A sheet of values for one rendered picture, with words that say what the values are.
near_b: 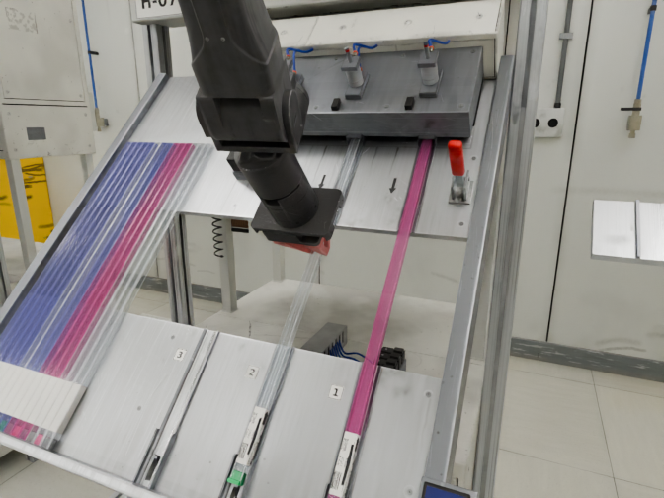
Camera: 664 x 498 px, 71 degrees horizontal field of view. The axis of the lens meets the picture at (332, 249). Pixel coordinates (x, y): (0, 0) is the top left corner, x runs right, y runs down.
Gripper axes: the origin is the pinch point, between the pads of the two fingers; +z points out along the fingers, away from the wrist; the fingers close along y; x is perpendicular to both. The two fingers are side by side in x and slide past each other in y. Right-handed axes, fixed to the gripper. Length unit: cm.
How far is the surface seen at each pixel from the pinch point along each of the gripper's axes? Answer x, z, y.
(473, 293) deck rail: 3.9, -0.6, -20.7
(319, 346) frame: 2.8, 38.1, 11.6
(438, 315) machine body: -19, 67, -6
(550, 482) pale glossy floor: 7, 129, -41
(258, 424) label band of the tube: 23.4, -0.9, -0.4
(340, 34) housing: -35.7, -6.5, 5.5
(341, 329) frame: -3.8, 44.7, 10.5
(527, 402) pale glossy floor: -25, 160, -33
